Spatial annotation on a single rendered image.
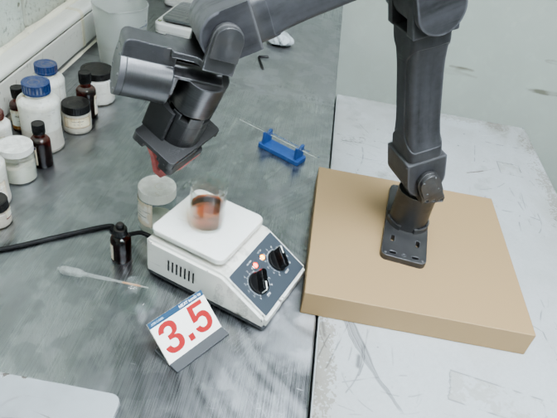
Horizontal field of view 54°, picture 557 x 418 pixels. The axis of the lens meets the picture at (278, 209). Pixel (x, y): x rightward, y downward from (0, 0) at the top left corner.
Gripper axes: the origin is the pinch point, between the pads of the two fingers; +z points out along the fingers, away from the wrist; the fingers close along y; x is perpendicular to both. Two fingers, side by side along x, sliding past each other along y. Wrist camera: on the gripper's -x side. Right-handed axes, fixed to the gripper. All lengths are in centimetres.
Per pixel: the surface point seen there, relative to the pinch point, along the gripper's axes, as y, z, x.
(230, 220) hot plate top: -2.8, 0.9, 12.0
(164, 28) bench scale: -65, 37, -43
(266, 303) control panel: 3.6, 1.0, 23.6
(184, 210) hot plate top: -0.2, 3.3, 6.0
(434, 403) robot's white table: 1.9, -5.7, 47.8
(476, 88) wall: -164, 38, 37
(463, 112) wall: -163, 49, 40
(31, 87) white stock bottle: -5.8, 14.9, -29.6
